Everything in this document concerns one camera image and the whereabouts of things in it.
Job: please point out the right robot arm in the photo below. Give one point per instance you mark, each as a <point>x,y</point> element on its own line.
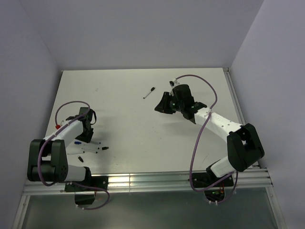
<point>244,147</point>

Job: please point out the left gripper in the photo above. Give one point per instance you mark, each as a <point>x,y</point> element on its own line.
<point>87,139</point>

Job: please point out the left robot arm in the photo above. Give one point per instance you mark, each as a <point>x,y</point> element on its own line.
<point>48,161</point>

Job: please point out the aluminium front rail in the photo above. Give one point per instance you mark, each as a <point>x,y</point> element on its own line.
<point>153,182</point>

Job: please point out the aluminium side rail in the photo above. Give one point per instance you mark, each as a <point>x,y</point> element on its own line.
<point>234,96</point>

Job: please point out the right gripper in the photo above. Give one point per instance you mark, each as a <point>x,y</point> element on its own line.
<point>163,106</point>

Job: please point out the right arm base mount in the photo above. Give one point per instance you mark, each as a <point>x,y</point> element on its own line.
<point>216,190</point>

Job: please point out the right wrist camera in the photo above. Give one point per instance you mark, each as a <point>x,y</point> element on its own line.
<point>173,83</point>

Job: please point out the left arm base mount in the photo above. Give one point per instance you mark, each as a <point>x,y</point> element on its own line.
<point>85,192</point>

